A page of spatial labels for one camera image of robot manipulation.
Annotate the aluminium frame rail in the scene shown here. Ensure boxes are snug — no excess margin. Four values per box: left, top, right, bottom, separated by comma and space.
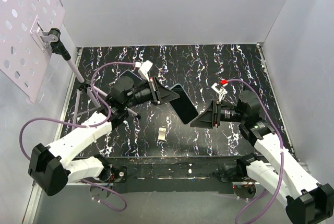
22, 183, 102, 223

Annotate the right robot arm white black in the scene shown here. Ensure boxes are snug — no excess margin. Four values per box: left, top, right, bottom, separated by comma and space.
190, 90, 333, 223

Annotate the dark phone blue edge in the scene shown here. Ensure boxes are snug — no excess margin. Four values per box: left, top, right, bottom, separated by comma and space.
170, 84, 199, 125

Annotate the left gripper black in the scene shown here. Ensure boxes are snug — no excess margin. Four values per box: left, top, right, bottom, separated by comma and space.
124, 76, 180, 109

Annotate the small white plastic clip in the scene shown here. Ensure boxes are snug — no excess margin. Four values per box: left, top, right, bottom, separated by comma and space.
158, 127, 166, 142

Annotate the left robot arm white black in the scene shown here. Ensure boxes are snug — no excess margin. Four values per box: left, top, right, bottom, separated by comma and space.
28, 77, 179, 196

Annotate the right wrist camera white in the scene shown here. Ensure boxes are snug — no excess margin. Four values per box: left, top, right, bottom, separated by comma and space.
211, 79, 228, 101

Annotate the tripod stand lilac black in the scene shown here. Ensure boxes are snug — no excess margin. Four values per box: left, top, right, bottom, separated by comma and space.
46, 28, 137, 131

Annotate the perforated lilac metal plate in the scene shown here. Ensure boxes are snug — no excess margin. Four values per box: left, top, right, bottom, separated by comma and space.
1, 0, 65, 102

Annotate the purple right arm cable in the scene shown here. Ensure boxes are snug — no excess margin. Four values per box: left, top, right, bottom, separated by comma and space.
226, 79, 288, 223

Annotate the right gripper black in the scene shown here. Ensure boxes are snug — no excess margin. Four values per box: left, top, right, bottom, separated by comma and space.
190, 99, 245, 128

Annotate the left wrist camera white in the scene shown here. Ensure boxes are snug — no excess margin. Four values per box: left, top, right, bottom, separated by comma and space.
135, 61, 153, 81

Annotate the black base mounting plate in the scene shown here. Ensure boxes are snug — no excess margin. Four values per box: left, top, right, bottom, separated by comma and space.
81, 156, 261, 195

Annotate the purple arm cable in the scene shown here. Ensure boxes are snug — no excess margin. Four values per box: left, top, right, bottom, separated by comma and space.
19, 62, 143, 212
226, 79, 288, 223

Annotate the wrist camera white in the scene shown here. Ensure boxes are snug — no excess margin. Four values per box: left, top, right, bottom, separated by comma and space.
211, 79, 228, 101
135, 61, 153, 81

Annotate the blue phone on table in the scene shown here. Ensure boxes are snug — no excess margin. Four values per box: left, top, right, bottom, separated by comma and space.
120, 70, 142, 82

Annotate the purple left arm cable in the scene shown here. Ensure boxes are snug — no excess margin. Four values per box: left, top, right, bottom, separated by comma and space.
19, 62, 143, 212

